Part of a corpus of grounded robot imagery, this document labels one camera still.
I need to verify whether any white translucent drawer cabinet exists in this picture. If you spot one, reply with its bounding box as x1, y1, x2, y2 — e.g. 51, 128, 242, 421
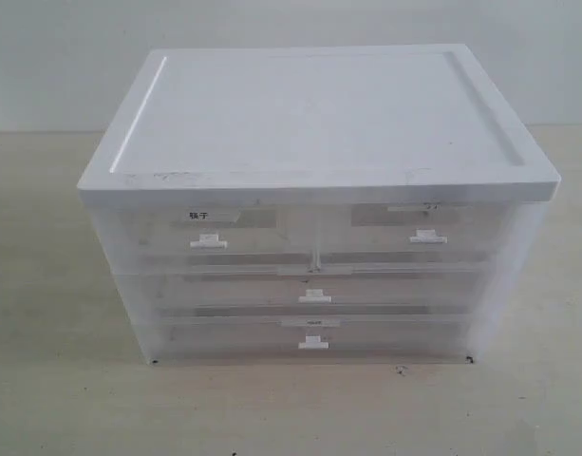
77, 45, 560, 365

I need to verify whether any middle wide translucent drawer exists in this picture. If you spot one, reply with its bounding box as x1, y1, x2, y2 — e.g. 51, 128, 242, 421
145, 270, 484, 317

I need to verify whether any wide translucent drawer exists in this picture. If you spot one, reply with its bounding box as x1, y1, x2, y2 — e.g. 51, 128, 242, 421
145, 270, 484, 317
150, 317, 467, 358

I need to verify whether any bottom wide translucent drawer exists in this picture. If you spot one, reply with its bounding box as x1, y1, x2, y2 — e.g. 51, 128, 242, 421
150, 317, 467, 358

